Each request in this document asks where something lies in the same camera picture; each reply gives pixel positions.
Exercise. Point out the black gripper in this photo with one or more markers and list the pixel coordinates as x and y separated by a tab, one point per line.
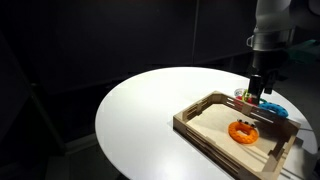
269	60

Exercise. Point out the light wooden slatted tray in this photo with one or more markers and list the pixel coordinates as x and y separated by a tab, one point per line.
213	126

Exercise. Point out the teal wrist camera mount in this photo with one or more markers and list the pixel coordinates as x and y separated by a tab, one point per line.
303	50

